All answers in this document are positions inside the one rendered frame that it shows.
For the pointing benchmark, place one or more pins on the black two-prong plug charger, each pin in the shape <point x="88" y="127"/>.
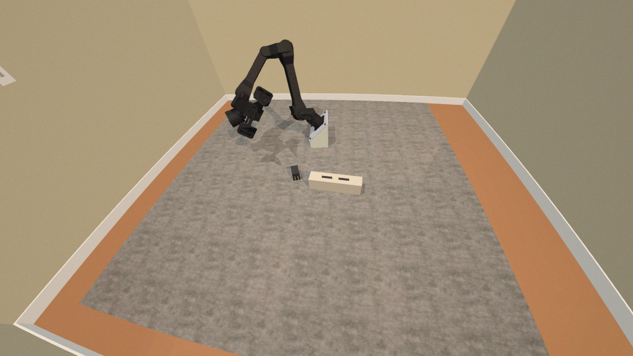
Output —
<point x="295" y="172"/>

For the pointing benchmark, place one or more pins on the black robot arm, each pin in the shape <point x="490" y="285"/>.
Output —
<point x="285" y="52"/>

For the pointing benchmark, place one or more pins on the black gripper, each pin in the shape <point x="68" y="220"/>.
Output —
<point x="254" y="112"/>

